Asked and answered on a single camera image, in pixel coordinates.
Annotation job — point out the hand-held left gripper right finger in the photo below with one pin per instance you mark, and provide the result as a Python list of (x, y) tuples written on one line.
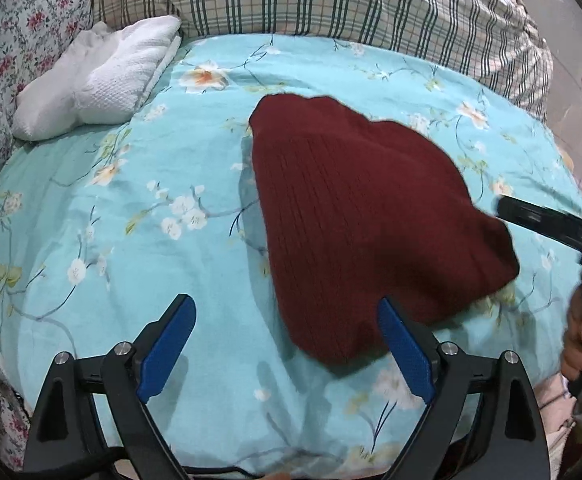
[(406, 355)]

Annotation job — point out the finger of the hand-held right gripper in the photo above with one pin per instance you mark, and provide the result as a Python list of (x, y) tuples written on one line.
[(541, 220)]

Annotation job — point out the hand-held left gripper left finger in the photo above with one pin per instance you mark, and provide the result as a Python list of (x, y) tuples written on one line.
[(166, 355)]

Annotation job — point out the maroon knit sweater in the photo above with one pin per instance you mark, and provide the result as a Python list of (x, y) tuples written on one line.
[(361, 220)]

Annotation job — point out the light blue floral bedsheet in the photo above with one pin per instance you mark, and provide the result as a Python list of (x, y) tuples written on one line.
[(121, 260)]

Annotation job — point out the pink cloth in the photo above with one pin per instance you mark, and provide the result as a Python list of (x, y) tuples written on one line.
[(556, 400)]

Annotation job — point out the white folded towel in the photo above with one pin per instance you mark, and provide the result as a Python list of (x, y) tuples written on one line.
[(96, 85)]

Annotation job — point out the plaid quilt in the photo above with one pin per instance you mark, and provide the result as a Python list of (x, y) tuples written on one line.
[(321, 0)]

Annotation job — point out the pink floral sheet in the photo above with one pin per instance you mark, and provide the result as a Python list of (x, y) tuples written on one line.
[(31, 25)]

